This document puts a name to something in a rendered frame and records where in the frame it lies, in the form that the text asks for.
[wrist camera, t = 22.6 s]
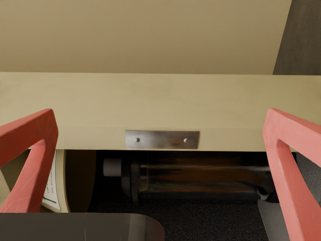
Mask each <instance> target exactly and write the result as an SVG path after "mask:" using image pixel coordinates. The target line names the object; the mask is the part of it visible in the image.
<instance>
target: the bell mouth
mask: <svg viewBox="0 0 321 241"><path fill-rule="evenodd" d="M95 175H96V150H73V149H56V150H55V153H54V158H53V163H52V168H51V171H50V174H49V178H48V182H47V185H46V189H45V192H44V196H43V200H42V203H41V205H42V206H44V207H46V208H48V209H50V210H52V211H54V212H56V213H87V210H88V208H89V205H90V201H91V198H92V194H93V189H94V183H95Z"/></svg>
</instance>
